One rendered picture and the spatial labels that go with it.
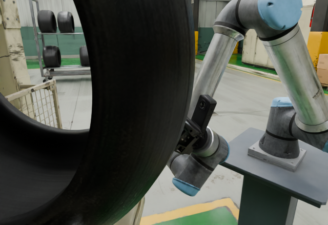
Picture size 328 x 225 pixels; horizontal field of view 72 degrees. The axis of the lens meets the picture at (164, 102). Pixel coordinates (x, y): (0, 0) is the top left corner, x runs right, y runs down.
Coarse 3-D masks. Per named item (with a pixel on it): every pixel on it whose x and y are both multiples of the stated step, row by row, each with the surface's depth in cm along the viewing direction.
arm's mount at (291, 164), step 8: (256, 144) 120; (248, 152) 116; (256, 152) 113; (264, 152) 112; (304, 152) 114; (264, 160) 111; (272, 160) 108; (280, 160) 105; (288, 160) 106; (296, 160) 106; (288, 168) 104
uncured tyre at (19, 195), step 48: (96, 0) 17; (144, 0) 18; (96, 48) 18; (144, 48) 19; (192, 48) 24; (0, 96) 54; (96, 96) 20; (144, 96) 20; (0, 144) 52; (48, 144) 54; (96, 144) 21; (144, 144) 22; (0, 192) 43; (48, 192) 44; (96, 192) 23; (144, 192) 27
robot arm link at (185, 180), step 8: (176, 160) 77; (184, 160) 76; (192, 160) 72; (200, 160) 70; (176, 168) 75; (184, 168) 72; (192, 168) 71; (200, 168) 70; (208, 168) 70; (176, 176) 73; (184, 176) 71; (192, 176) 70; (200, 176) 70; (208, 176) 72; (176, 184) 72; (184, 184) 70; (192, 184) 70; (200, 184) 71; (184, 192) 70; (192, 192) 71
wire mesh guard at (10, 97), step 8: (32, 88) 89; (40, 88) 94; (48, 88) 101; (56, 88) 106; (8, 96) 78; (16, 96) 81; (56, 96) 106; (32, 104) 90; (56, 104) 107; (56, 112) 108; (40, 120) 96
